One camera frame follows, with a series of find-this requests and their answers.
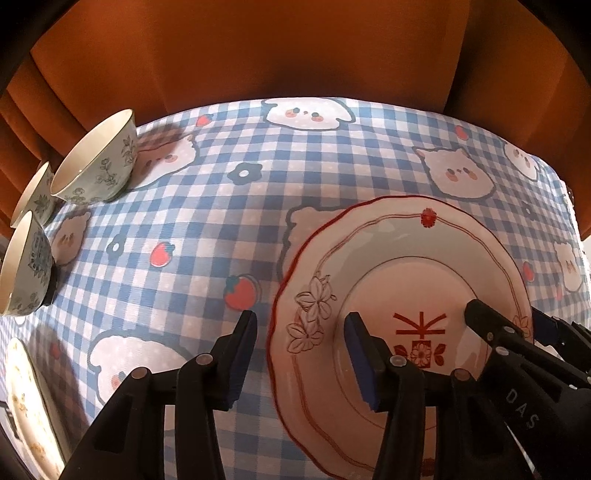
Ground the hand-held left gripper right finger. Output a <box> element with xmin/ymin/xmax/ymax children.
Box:
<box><xmin>344</xmin><ymin>312</ymin><xmax>532</xmax><ymax>480</ymax></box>

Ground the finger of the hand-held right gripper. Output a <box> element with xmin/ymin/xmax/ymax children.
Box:
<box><xmin>531</xmin><ymin>308</ymin><xmax>591</xmax><ymax>367</ymax></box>
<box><xmin>464</xmin><ymin>299</ymin><xmax>591</xmax><ymax>480</ymax></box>

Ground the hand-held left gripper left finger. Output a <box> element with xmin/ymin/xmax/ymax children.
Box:
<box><xmin>60</xmin><ymin>310</ymin><xmax>258</xmax><ymax>480</ymax></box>

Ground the floral ceramic bowl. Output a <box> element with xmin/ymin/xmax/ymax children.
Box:
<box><xmin>10</xmin><ymin>161</ymin><xmax>57</xmax><ymax>229</ymax></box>
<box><xmin>50</xmin><ymin>109</ymin><xmax>138</xmax><ymax>205</ymax></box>
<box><xmin>0</xmin><ymin>211</ymin><xmax>55</xmax><ymax>317</ymax></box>

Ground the orange curtain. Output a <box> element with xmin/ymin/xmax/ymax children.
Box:
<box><xmin>0</xmin><ymin>0</ymin><xmax>591</xmax><ymax>241</ymax></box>

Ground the small red-rimmed white plate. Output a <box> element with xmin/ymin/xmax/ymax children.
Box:
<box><xmin>267</xmin><ymin>195</ymin><xmax>535</xmax><ymax>480</ymax></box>

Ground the round yellow floral plate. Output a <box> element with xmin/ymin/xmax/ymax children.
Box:
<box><xmin>6</xmin><ymin>337</ymin><xmax>66</xmax><ymax>480</ymax></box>

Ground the blue checked printed tablecloth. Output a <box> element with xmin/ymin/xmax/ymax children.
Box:
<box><xmin>0</xmin><ymin>97</ymin><xmax>585</xmax><ymax>480</ymax></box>

